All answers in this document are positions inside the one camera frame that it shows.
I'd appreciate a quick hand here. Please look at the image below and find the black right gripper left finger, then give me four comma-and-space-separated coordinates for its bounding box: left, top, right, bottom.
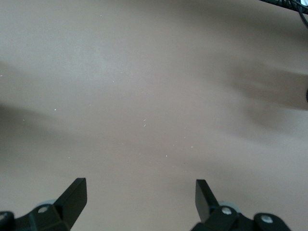
0, 178, 87, 231

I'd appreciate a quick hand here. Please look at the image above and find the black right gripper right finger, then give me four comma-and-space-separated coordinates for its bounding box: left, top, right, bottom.
191, 179, 292, 231

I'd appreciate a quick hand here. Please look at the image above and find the brown paper table cover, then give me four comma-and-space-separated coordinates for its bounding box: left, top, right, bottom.
0, 0, 308, 231

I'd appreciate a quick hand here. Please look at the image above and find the black floor cable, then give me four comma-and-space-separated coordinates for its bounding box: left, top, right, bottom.
292, 0, 308, 27
259, 0, 308, 12

